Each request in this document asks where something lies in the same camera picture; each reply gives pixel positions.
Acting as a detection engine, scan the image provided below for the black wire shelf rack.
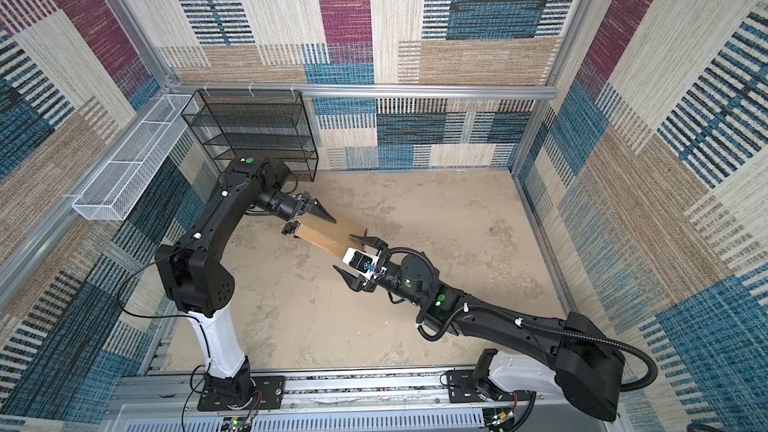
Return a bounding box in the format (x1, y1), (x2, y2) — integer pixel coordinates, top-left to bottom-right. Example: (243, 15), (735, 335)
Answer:
(181, 89), (319, 181)

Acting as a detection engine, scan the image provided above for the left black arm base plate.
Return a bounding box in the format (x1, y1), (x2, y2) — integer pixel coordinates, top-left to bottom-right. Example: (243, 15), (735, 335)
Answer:
(197, 374), (286, 412)

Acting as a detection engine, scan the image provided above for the aluminium front rail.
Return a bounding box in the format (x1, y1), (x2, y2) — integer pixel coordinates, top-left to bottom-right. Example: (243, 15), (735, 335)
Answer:
(99, 353), (633, 431)

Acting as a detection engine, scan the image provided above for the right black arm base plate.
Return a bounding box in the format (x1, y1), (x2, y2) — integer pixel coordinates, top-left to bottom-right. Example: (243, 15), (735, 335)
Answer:
(439, 369), (533, 404)

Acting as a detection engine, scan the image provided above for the brown cardboard box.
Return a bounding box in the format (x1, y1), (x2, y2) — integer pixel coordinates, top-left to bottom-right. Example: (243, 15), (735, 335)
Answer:
(282, 214), (368, 259)

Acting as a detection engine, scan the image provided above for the right black corrugated cable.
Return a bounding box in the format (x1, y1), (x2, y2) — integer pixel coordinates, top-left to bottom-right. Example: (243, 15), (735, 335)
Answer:
(377, 245), (659, 432)

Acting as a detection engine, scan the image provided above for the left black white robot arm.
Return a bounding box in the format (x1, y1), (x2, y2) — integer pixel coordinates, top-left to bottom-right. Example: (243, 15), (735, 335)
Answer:
(155, 155), (337, 410)

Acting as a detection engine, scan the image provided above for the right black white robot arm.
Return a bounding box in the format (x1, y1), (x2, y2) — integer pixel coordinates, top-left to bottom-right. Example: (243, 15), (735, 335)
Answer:
(338, 236), (658, 421)

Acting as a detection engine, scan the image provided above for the white wire mesh basket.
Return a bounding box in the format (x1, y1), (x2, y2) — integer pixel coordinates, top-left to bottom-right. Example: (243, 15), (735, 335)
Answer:
(72, 94), (191, 221)

